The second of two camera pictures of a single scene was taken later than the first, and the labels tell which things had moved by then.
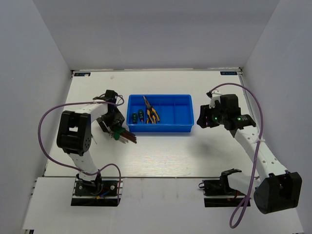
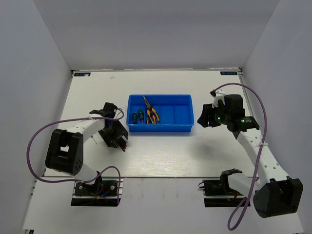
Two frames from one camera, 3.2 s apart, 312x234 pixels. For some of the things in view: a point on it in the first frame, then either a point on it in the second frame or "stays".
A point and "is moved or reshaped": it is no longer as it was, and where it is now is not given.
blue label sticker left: [82, 74] stays
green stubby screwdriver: [135, 118] stays
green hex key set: [120, 133] is moved or reshaped
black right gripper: [205, 111] stays
